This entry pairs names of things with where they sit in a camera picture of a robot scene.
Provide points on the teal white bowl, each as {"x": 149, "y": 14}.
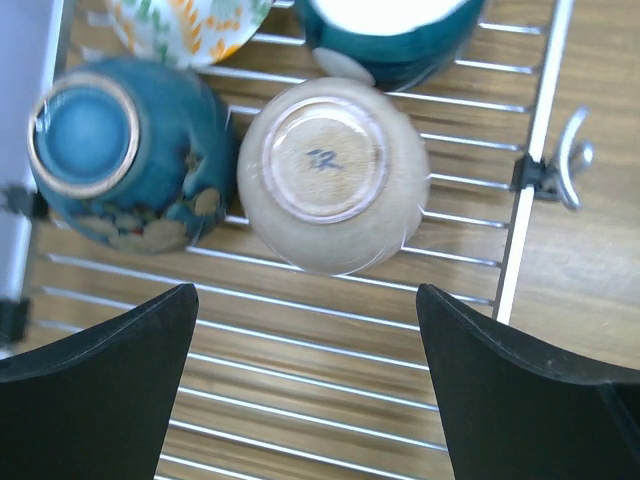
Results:
{"x": 392, "y": 45}

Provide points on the dark blue floral bowl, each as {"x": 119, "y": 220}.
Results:
{"x": 133, "y": 154}

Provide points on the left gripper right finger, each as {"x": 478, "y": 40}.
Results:
{"x": 515, "y": 407}

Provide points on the metal wire dish rack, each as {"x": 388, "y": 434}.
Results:
{"x": 293, "y": 375}

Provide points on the white floral bowl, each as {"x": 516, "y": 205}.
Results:
{"x": 186, "y": 33}

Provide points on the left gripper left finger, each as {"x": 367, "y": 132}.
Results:
{"x": 96, "y": 404}

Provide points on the plain beige bowl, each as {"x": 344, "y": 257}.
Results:
{"x": 333, "y": 177}

